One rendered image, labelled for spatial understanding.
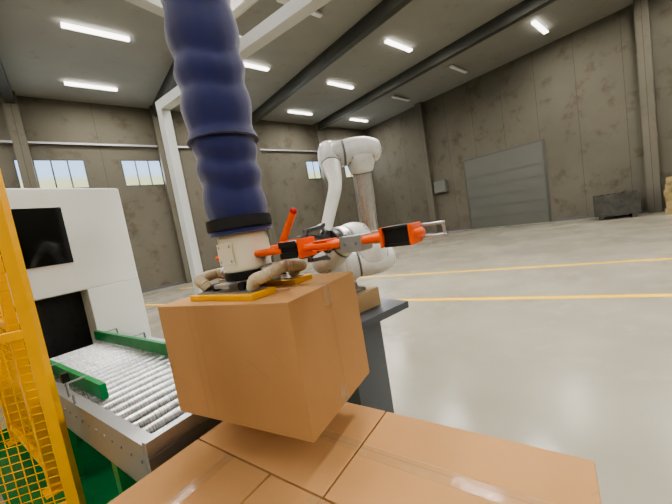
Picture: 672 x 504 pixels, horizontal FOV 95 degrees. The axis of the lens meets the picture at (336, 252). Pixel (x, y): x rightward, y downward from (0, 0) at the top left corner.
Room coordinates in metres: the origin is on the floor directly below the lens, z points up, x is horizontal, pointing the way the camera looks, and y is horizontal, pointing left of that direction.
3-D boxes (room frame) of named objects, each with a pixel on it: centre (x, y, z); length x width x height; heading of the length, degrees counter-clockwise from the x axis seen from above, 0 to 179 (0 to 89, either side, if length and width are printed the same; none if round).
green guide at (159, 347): (2.42, 1.66, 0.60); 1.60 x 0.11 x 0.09; 55
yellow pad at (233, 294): (1.04, 0.38, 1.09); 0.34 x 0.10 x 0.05; 55
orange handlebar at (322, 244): (1.11, 0.09, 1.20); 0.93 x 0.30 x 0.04; 55
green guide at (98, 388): (1.99, 1.97, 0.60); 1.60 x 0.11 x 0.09; 55
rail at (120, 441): (1.73, 1.72, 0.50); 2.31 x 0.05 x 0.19; 55
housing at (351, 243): (0.86, -0.06, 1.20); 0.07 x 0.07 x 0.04; 55
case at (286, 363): (1.13, 0.31, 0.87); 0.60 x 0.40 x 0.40; 60
